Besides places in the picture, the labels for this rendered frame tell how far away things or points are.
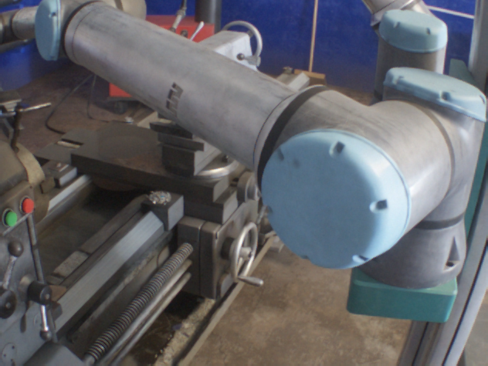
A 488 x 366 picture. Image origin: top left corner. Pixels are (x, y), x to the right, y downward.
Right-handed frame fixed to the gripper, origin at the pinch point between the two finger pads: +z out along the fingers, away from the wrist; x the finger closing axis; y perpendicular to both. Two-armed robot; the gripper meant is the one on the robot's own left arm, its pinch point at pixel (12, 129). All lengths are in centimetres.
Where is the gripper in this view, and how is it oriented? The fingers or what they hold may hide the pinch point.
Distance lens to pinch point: 142.7
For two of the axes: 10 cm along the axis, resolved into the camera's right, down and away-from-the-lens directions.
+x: 6.3, -2.2, 7.5
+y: 3.8, -7.5, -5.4
